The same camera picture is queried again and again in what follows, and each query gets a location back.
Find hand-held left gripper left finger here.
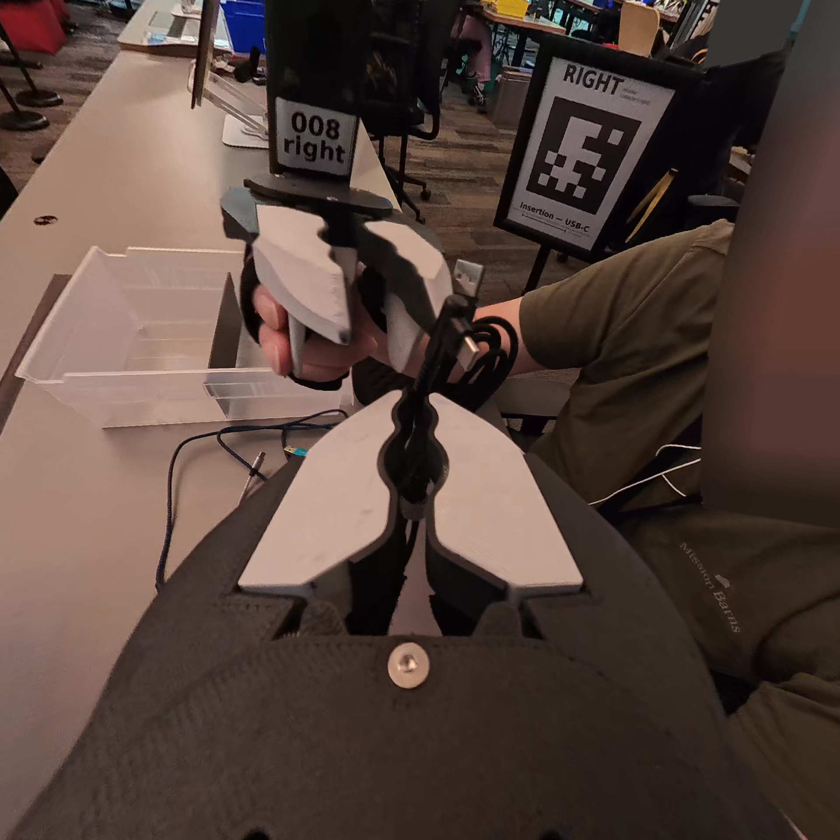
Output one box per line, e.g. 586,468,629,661
238,390,405,600

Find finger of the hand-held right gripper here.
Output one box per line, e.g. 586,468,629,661
251,205,353,346
356,219,455,337

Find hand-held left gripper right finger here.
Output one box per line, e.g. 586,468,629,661
425,392,585,602

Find black usb-c cable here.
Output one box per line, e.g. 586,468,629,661
392,259,521,521

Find clear plastic bin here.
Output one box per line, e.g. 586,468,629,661
14,246,357,429

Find person's right hand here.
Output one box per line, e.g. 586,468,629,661
252,259,395,389

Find blue plastic bin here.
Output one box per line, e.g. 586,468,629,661
220,0,266,55

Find black office chair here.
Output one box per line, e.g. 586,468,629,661
367,0,442,221

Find white tablet stand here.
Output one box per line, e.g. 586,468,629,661
203,66,271,149

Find black framed marker sign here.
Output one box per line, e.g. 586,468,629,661
493,31,698,298

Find person's olive shirt torso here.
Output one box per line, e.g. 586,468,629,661
472,220,840,840

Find black floor stand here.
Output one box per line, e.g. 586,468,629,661
0,20,64,108
0,79,50,131

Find light wooden chair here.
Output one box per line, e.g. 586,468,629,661
617,3,660,56

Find thin white cord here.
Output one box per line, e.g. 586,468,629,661
589,443,703,508

